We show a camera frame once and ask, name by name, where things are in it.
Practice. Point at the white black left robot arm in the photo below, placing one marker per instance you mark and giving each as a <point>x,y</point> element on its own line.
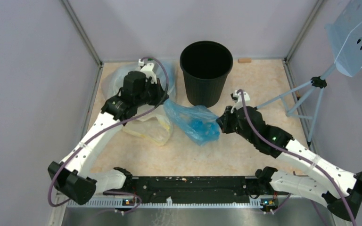
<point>139,95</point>

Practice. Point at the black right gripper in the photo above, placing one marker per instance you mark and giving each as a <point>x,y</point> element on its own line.
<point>224,120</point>

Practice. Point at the large translucent yellowish trash bag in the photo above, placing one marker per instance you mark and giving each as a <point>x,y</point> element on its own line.
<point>155,126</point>

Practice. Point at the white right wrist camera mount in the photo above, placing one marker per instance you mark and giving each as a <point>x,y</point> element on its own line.
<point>240,98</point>

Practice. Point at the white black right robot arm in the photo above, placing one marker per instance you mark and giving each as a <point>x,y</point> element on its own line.
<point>338,190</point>

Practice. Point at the black ribbed trash bin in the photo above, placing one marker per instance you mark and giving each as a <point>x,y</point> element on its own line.
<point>205,66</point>

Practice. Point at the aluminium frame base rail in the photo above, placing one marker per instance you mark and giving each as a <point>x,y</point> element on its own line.
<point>288,211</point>

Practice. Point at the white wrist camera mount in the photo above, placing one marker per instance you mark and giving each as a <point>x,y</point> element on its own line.
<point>240,98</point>
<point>149,69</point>

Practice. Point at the blue plastic trash bag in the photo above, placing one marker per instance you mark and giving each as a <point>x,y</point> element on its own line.
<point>197,122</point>

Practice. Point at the light blue tripod stand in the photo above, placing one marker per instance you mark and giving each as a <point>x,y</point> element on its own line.
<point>318,82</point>

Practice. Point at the small tan wooden block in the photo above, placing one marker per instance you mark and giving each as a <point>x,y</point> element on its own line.
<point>244,60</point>

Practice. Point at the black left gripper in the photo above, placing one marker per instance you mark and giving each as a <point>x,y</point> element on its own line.
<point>160,92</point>

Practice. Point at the white toothed cable rail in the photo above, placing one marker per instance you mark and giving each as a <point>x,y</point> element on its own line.
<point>119,203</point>

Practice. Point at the perforated light blue metal panel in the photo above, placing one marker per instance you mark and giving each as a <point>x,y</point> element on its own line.
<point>345,39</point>

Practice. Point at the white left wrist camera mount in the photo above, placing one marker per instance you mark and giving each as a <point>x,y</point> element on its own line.
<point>149,69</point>

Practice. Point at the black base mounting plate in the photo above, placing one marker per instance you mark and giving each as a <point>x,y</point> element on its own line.
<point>198,190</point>

